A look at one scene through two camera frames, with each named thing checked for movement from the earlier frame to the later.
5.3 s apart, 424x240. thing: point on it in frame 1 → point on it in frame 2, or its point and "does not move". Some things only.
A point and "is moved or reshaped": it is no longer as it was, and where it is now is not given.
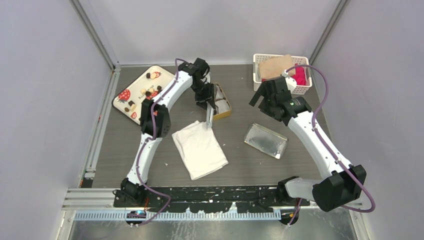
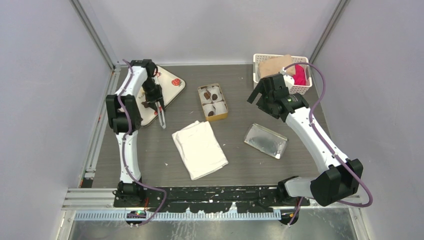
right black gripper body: [266, 106] does not move
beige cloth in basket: [275, 66] does not move
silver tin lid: [266, 140] does not move
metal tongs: [209, 112] is moved or reshaped
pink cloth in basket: [300, 75] does not move
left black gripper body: [203, 92] → [153, 91]
